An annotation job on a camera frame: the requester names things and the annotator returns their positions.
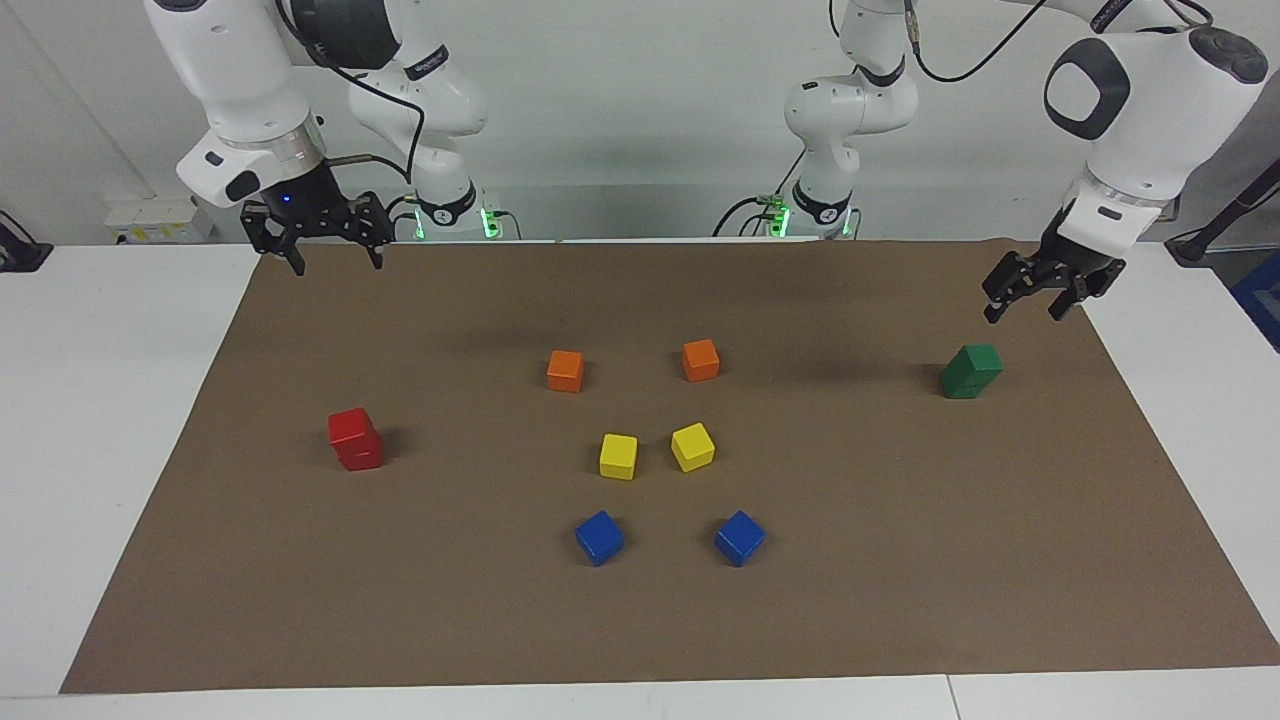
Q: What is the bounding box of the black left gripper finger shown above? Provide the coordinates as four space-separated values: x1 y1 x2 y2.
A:
1047 274 1112 324
982 250 1044 326

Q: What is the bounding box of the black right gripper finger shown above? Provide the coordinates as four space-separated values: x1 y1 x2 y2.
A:
340 192 393 271
240 200 307 278

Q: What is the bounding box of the black tripod stand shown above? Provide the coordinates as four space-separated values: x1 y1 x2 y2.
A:
1165 158 1280 267

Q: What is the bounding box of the blue box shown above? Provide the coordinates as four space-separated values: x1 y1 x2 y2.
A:
1228 250 1280 353

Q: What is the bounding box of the black stand base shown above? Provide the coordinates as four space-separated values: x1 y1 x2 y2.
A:
0 210 54 274

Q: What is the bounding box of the yellow wooden cube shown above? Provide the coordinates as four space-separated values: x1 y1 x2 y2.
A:
598 432 640 482
670 422 717 474

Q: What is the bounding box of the blue wooden cube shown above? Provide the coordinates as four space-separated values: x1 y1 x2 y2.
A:
574 509 626 568
713 510 768 569

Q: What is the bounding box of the brown paper table mat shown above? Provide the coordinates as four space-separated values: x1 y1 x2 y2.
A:
58 238 1280 696

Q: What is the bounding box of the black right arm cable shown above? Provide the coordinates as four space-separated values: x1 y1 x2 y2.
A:
275 0 427 186

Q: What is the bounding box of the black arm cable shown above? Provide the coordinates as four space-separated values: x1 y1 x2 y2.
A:
903 0 1051 84
275 0 427 186

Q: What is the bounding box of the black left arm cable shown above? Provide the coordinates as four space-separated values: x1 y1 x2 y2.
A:
903 0 1051 84

